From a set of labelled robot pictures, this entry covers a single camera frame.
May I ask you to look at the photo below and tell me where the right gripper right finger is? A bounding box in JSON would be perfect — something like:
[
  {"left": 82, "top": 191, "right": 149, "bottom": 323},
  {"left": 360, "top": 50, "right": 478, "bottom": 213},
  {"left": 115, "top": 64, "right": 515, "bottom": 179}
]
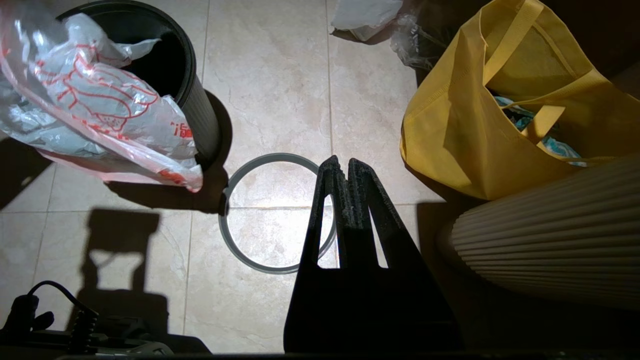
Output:
[{"left": 348, "top": 158, "right": 463, "bottom": 353}]

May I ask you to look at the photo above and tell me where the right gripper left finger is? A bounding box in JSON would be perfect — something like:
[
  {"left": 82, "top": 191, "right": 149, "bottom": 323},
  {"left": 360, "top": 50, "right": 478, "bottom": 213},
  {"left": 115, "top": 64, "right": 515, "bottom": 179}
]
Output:
[{"left": 283, "top": 155, "right": 373, "bottom": 353}]

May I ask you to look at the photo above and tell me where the grey bin ring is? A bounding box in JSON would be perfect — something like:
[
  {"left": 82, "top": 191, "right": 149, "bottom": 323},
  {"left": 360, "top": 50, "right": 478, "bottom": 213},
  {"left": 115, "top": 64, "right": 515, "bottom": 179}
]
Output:
[{"left": 218, "top": 152, "right": 339, "bottom": 275}]

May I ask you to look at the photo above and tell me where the used white bin liner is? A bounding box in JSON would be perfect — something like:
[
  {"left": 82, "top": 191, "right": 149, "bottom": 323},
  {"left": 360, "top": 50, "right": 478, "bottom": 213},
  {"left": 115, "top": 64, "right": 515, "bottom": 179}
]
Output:
[{"left": 330, "top": 0, "right": 404, "bottom": 42}]

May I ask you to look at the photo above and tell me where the clear red-print plastic bag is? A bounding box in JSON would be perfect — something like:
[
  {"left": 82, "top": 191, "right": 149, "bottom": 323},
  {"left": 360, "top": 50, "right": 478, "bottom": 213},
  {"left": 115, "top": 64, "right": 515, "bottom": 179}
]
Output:
[{"left": 0, "top": 0, "right": 204, "bottom": 194}]

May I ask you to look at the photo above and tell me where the yellow tote bag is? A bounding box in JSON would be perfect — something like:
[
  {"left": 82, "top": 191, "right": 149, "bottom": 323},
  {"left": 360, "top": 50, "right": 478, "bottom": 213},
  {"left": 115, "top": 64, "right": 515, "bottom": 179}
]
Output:
[{"left": 399, "top": 0, "right": 640, "bottom": 201}]

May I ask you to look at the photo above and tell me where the black trash bin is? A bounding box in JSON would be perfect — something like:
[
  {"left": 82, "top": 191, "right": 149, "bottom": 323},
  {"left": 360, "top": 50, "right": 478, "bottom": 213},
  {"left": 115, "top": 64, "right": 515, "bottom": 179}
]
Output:
[{"left": 56, "top": 0, "right": 222, "bottom": 170}]

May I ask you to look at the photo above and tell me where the ribbed beige cushion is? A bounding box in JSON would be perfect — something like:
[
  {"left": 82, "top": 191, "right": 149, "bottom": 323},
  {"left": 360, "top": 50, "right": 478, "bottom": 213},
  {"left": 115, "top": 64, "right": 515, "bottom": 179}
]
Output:
[{"left": 439, "top": 155, "right": 640, "bottom": 312}]

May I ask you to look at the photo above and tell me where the teal patterned packet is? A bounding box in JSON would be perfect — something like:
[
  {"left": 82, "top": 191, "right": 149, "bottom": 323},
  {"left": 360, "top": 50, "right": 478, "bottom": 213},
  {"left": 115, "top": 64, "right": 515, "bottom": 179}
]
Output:
[{"left": 492, "top": 95, "right": 588, "bottom": 168}]

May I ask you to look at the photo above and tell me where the crumpled clear plastic wrap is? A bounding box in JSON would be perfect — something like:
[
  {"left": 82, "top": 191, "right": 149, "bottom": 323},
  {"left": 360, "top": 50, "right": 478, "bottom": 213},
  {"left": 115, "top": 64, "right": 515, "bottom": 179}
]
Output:
[{"left": 390, "top": 12, "right": 451, "bottom": 72}]

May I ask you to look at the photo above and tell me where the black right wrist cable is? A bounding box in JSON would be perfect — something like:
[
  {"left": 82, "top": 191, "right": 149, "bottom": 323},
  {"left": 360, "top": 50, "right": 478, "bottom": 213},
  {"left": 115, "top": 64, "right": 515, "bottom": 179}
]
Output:
[{"left": 0, "top": 280, "right": 101, "bottom": 353}]

